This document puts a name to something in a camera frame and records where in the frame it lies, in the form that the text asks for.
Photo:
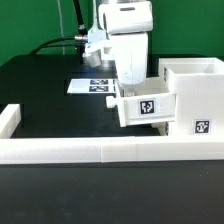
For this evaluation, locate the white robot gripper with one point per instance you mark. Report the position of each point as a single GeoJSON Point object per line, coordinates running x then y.
{"type": "Point", "coordinates": [120, 33]}

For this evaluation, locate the white drawer box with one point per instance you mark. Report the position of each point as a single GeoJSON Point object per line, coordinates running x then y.
{"type": "Point", "coordinates": [162, 127]}
{"type": "Point", "coordinates": [152, 103]}

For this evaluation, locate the white drawer cabinet frame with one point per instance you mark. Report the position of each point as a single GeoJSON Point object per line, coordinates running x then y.
{"type": "Point", "coordinates": [198, 84]}

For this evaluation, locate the white front drawer box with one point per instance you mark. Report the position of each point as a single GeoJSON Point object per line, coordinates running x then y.
{"type": "Point", "coordinates": [162, 127]}

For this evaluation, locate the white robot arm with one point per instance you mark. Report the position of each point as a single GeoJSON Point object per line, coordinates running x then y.
{"type": "Point", "coordinates": [120, 33]}

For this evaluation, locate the white fiducial marker sheet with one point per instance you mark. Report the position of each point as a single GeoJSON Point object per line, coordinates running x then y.
{"type": "Point", "coordinates": [91, 86]}

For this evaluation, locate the white U-shaped table fence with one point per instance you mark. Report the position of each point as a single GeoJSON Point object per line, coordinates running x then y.
{"type": "Point", "coordinates": [100, 150]}

